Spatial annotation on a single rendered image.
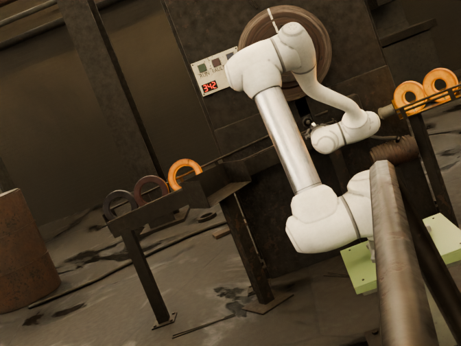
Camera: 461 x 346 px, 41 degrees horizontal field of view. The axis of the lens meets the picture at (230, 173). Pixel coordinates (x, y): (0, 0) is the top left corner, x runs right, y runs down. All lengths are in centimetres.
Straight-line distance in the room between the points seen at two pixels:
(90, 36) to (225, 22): 274
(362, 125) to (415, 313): 223
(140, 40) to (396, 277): 904
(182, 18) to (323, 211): 161
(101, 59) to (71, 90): 383
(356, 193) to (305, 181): 17
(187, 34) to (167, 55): 602
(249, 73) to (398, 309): 181
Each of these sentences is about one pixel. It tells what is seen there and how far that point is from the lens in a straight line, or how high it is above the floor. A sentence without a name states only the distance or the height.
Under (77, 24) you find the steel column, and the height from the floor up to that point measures 204.
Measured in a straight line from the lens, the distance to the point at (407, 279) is 39.
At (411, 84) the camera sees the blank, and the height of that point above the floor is 77.
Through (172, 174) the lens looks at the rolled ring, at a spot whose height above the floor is 74.
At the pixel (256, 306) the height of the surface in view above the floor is 1.
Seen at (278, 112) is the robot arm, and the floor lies 93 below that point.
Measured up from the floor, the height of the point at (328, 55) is 103.
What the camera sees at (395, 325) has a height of 96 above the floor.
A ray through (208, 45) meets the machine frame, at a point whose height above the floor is 130.
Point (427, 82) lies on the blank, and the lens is 302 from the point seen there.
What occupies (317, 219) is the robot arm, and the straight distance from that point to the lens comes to 202.
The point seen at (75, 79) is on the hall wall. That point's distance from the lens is 959.
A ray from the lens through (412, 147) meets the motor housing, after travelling 306.
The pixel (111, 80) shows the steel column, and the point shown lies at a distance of 580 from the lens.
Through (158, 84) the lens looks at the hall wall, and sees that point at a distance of 932.
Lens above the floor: 111
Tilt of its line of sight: 8 degrees down
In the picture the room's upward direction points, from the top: 21 degrees counter-clockwise
